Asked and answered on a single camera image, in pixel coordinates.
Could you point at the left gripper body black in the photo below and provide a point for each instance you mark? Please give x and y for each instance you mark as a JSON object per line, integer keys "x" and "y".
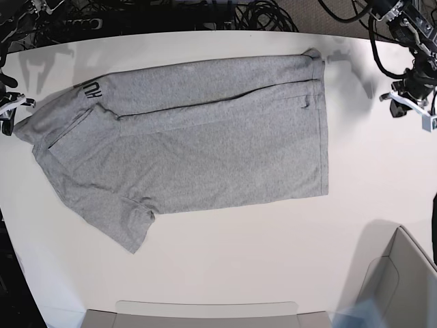
{"x": 416, "y": 87}

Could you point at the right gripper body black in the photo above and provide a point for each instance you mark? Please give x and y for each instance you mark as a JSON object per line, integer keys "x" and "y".
{"x": 7, "y": 126}

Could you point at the grey T-shirt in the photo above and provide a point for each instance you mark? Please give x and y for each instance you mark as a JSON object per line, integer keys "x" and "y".
{"x": 125, "y": 147}

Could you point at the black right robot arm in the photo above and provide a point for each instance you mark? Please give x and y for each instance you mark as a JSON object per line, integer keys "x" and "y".
{"x": 19, "y": 19}

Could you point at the grey tray bottom edge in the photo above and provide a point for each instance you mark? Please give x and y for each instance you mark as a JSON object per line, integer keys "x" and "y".
{"x": 146, "y": 314}

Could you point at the blue translucent object corner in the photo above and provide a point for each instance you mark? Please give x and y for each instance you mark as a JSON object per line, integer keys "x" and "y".
{"x": 364, "y": 313}

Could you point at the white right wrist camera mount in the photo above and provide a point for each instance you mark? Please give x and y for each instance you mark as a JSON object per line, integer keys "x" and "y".
{"x": 11, "y": 100}

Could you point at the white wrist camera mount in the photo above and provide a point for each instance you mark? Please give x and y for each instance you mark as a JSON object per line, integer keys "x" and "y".
{"x": 11, "y": 100}
{"x": 400, "y": 106}

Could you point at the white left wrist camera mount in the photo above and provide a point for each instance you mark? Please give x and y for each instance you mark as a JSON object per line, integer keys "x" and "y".
{"x": 400, "y": 106}

